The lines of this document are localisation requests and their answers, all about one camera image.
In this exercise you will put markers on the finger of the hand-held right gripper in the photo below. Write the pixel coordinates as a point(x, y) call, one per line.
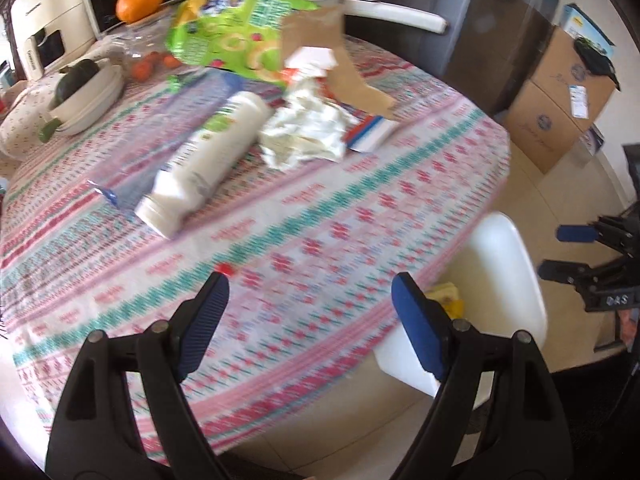
point(575, 233)
point(560, 270)

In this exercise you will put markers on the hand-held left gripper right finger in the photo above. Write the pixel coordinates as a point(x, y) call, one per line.
point(417, 325)

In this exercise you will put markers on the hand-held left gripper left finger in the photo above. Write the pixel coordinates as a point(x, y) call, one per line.
point(205, 320)

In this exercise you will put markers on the yellow snack bag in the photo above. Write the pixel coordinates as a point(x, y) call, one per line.
point(447, 300)

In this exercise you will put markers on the red bottle cap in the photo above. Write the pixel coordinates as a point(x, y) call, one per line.
point(225, 269)

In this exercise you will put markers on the white chair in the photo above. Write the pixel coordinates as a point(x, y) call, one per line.
point(500, 270)

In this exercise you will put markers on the large cardboard box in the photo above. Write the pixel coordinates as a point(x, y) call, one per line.
point(545, 125)
point(565, 70)

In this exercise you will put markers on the patterned tablecloth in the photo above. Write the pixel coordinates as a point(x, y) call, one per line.
point(325, 220)

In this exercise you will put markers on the tall white plastic bottle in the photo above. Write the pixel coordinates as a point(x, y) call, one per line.
point(210, 160)

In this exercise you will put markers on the black object on box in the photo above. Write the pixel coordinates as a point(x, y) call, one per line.
point(595, 60)

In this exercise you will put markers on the red blue white wrapper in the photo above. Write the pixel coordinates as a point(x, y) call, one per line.
point(372, 132)

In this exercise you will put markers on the clear plastic bag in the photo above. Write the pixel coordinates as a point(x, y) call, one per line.
point(150, 125)

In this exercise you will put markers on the blue and white printed box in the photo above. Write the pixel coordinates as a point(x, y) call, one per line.
point(582, 22)

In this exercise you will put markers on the grey refrigerator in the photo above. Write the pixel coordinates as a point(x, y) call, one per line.
point(490, 35)

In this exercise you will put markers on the crumpled white tissue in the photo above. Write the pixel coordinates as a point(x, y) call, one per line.
point(305, 125)

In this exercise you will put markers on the white bowl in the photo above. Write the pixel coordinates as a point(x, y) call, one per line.
point(90, 100)

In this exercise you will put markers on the brown paper bag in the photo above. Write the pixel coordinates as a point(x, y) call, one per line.
point(350, 70)

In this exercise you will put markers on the dark green zucchini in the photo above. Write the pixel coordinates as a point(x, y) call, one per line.
point(75, 82)

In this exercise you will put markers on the white paper card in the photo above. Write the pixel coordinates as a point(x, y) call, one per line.
point(312, 57)

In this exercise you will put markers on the green snack bag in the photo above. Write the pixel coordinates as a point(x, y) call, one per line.
point(225, 30)

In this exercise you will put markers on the orange fruit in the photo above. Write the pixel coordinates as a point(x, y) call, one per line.
point(140, 2)

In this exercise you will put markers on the cream kitchen appliance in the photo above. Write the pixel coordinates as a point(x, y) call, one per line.
point(50, 15)

